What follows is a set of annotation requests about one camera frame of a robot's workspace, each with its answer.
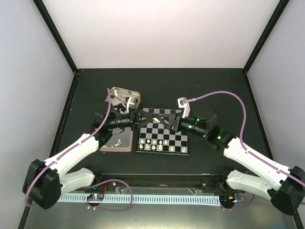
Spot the black and grey chessboard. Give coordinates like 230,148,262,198
136,121,189,156

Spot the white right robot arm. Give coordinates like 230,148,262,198
155,97,305,216

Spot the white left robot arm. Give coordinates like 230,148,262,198
22,103,157,209

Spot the pile of black chess pieces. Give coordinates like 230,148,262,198
113,103,127,114

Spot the pile of white chess pieces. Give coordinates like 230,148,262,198
114,139,122,147

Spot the right controller circuit board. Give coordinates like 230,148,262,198
219,196,244,204

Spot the controller circuit board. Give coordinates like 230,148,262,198
87,193,104,201
219,196,244,204

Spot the left controller circuit board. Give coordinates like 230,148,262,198
87,193,104,201

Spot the pink metal tin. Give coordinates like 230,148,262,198
99,127,133,152

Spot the gold metal tin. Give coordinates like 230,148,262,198
105,87,141,114

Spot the black mounting rail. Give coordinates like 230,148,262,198
90,174,228,192

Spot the light blue slotted cable duct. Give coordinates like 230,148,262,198
58,193,220,207

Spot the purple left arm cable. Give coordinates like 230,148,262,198
25,87,133,212

